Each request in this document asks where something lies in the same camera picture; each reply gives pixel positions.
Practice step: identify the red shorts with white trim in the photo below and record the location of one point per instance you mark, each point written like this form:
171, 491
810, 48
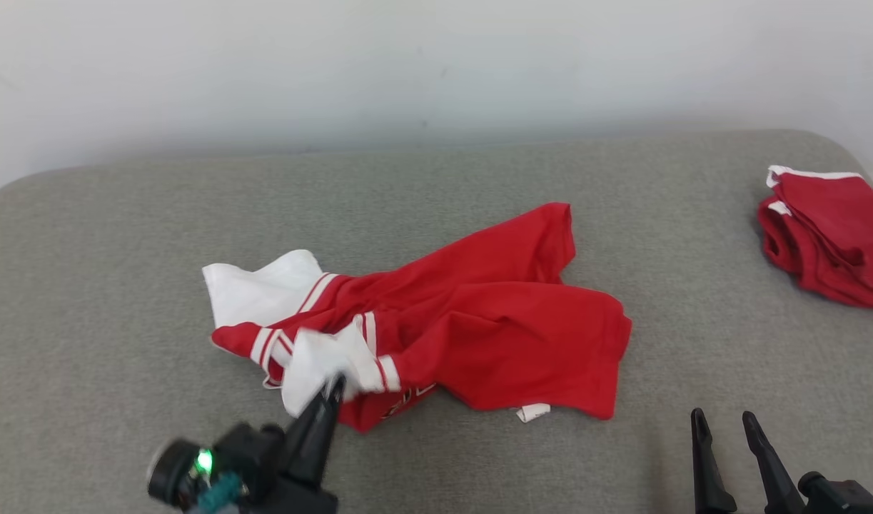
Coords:
836, 235

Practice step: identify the red jersey with white sleeves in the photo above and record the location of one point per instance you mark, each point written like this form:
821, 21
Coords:
493, 321

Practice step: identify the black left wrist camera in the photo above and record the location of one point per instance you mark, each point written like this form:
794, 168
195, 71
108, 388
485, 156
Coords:
179, 471

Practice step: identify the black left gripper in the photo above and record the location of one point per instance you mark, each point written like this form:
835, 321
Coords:
272, 485

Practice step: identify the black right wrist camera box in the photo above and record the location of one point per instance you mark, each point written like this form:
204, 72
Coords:
839, 496

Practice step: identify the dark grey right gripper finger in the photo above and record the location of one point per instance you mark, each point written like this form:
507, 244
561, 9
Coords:
707, 478
773, 478

